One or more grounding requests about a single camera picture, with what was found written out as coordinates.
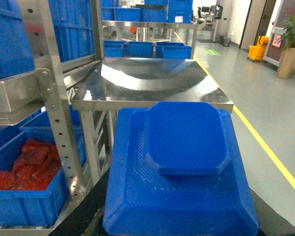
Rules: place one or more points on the blue square plastic part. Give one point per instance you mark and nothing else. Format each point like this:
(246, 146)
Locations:
(145, 204)

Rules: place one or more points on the red parts pile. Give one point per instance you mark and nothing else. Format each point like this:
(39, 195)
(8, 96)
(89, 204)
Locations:
(34, 169)

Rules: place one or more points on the blue bin with red parts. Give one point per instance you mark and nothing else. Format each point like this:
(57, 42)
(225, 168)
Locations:
(30, 207)

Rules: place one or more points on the steel shelf rack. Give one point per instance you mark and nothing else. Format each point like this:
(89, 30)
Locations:
(66, 45)

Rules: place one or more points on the steel table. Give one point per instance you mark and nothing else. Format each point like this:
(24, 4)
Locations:
(150, 81)

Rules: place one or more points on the yellow mop bucket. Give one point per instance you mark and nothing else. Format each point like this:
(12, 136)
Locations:
(257, 52)

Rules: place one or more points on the blue upper left bin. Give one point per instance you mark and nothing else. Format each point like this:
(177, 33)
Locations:
(15, 53)

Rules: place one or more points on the plant in gold pot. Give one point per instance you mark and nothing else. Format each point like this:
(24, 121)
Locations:
(286, 65)

